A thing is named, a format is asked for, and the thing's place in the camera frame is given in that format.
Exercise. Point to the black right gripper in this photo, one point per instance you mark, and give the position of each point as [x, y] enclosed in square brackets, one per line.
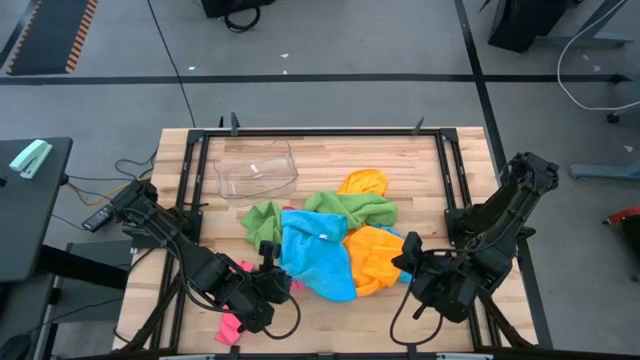
[445, 290]

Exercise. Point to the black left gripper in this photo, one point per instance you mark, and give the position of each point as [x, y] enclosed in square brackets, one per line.
[272, 290]

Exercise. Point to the green microfiber towel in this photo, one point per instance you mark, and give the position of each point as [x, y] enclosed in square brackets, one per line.
[352, 207]
[262, 222]

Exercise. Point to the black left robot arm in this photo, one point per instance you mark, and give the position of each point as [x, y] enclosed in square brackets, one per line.
[200, 265]

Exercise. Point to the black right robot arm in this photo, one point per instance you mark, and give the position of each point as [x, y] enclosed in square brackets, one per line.
[505, 220]

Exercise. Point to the orange microfiber towel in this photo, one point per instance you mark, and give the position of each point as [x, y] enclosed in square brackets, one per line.
[365, 182]
[372, 257]

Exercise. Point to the clear plastic bin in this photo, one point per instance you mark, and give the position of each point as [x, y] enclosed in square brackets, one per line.
[255, 172]

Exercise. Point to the black power adapter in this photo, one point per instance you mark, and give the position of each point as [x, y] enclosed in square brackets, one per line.
[97, 218]

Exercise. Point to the grey desk foot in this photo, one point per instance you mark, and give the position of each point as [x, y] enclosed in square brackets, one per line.
[605, 171]

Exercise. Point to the red upholstered chair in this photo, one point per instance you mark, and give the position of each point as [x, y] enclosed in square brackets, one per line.
[625, 215]

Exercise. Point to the black office desk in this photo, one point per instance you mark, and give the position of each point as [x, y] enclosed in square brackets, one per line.
[30, 220]

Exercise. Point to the black chair caster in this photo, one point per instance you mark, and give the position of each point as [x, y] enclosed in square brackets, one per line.
[613, 118]

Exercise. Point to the black computer tower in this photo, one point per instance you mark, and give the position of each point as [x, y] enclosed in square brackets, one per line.
[525, 22]
[235, 6]

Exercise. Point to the mint green stapler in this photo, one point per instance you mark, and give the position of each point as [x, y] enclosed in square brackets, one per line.
[30, 158]

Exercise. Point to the black orange-edged floor mat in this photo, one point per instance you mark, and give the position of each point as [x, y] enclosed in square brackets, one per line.
[47, 37]

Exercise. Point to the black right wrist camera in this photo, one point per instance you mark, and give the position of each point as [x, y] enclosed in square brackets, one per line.
[414, 244]

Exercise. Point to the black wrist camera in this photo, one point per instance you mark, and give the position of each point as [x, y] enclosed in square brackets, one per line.
[414, 244]
[270, 250]

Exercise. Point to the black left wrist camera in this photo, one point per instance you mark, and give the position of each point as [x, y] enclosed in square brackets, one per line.
[270, 250]

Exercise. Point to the grey desk leg frame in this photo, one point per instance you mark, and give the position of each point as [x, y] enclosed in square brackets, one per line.
[590, 39]

